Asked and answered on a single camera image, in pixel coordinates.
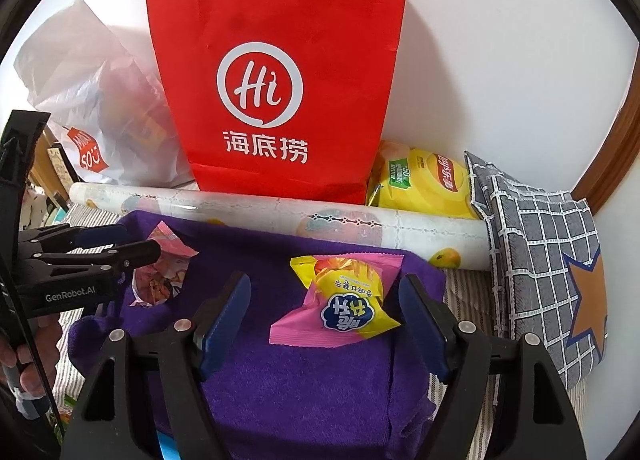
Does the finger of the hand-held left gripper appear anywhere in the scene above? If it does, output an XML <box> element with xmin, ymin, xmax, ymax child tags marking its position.
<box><xmin>30</xmin><ymin>239</ymin><xmax>162</xmax><ymax>282</ymax></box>
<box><xmin>19</xmin><ymin>222</ymin><xmax>151</xmax><ymax>253</ymax></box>

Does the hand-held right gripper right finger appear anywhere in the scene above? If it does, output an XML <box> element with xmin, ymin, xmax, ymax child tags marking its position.
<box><xmin>397</xmin><ymin>274</ymin><xmax>588</xmax><ymax>460</ymax></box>

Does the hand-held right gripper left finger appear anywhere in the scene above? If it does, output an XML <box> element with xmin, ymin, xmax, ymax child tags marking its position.
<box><xmin>60</xmin><ymin>272</ymin><xmax>253</xmax><ymax>460</ymax></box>

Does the pink printed snack packet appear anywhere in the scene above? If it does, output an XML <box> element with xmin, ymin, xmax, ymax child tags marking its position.
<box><xmin>131</xmin><ymin>221</ymin><xmax>199</xmax><ymax>308</ymax></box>

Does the yellow and pink snack packet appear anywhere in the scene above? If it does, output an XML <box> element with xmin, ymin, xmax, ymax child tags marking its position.
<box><xmin>270</xmin><ymin>250</ymin><xmax>405</xmax><ymax>347</ymax></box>

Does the person's left hand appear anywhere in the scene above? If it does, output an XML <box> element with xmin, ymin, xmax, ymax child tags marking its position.
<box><xmin>0</xmin><ymin>315</ymin><xmax>63</xmax><ymax>398</ymax></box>

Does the striped quilt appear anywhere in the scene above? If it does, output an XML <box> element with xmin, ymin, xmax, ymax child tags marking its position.
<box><xmin>50</xmin><ymin>202</ymin><xmax>588</xmax><ymax>460</ymax></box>

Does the purple towel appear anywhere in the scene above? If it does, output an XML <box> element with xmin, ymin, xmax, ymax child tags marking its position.
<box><xmin>67</xmin><ymin>210</ymin><xmax>448</xmax><ymax>460</ymax></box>

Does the rolled patterned mat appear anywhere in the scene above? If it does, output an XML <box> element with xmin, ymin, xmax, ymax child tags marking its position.
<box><xmin>69</xmin><ymin>182</ymin><xmax>493</xmax><ymax>271</ymax></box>

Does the grey checked cloth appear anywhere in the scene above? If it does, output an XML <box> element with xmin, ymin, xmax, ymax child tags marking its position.
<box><xmin>464</xmin><ymin>150</ymin><xmax>608</xmax><ymax>388</ymax></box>

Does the yellow chip bag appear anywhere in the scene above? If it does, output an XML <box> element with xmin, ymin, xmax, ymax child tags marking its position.
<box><xmin>366</xmin><ymin>140</ymin><xmax>481</xmax><ymax>221</ymax></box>

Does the white plastic bag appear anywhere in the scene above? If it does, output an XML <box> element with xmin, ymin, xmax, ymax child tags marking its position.
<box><xmin>12</xmin><ymin>0</ymin><xmax>196</xmax><ymax>188</ymax></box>

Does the red paper bag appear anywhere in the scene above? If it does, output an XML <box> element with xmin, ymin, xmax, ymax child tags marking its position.
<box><xmin>145</xmin><ymin>0</ymin><xmax>411</xmax><ymax>206</ymax></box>

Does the brown wooden door frame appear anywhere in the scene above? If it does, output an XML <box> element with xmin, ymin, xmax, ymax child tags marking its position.
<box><xmin>572</xmin><ymin>35</ymin><xmax>640</xmax><ymax>221</ymax></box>

